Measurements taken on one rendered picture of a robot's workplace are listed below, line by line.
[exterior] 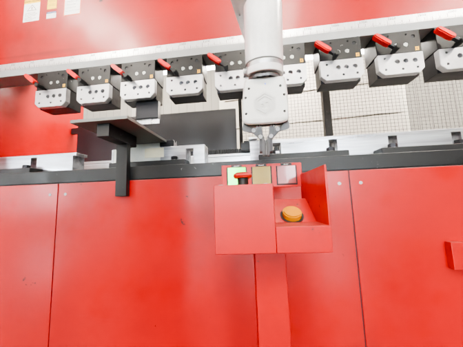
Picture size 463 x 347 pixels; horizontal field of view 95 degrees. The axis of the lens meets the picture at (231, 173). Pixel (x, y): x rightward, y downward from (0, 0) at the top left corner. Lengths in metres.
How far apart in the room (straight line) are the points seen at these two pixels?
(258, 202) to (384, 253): 0.48
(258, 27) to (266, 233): 0.41
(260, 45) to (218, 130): 0.95
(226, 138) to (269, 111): 0.92
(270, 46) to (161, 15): 0.73
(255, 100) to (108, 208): 0.60
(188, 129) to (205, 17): 0.66
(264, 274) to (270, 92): 0.37
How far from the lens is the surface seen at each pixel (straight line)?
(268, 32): 0.52
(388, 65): 1.02
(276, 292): 0.47
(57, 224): 0.96
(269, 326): 0.49
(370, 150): 0.90
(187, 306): 0.78
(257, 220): 0.38
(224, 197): 0.38
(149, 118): 0.98
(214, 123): 1.43
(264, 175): 0.53
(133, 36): 1.16
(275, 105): 0.49
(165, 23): 1.13
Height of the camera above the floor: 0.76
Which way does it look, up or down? 7 degrees up
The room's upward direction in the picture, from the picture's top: 2 degrees counter-clockwise
